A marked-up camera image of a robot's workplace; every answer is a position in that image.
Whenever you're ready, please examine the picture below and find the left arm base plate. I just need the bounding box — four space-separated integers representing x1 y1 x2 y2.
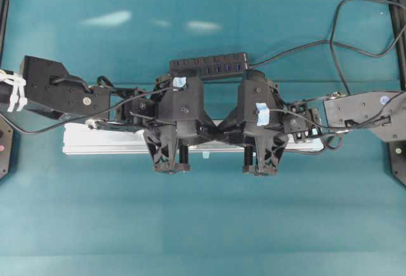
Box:
0 119 13 179

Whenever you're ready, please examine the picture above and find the black USB cable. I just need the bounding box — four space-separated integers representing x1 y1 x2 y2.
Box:
252 0 406 153

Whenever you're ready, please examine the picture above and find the left black frame post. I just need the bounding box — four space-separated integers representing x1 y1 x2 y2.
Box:
0 0 10 60

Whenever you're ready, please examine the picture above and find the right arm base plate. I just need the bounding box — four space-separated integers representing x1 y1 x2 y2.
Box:
374 129 405 188

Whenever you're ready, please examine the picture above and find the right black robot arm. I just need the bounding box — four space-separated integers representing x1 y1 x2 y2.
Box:
218 70 405 176

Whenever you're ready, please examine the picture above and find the right camera cable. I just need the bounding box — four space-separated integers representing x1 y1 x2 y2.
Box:
256 98 391 137

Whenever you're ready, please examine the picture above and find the silver aluminium extrusion rail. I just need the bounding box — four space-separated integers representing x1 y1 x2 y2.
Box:
62 123 324 159

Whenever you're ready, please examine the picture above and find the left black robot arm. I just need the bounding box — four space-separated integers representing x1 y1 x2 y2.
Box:
1 56 216 173

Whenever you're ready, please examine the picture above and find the black multi-port USB hub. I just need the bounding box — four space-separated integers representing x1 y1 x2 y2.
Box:
169 53 249 81

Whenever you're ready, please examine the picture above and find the right black frame post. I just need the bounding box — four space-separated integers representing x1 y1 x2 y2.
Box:
389 0 405 90

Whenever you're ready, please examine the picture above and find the left camera cable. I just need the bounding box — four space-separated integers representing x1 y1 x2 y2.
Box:
9 85 188 136

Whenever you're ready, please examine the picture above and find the camera cable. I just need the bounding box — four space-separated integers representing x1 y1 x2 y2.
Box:
256 98 391 137
9 85 188 136

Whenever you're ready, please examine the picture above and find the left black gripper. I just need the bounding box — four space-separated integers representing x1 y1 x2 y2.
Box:
143 81 206 174

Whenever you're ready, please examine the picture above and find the black frame post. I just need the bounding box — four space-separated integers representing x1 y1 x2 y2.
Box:
389 0 405 90
0 0 10 60

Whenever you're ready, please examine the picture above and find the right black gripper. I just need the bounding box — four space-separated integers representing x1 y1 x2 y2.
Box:
215 76 289 177

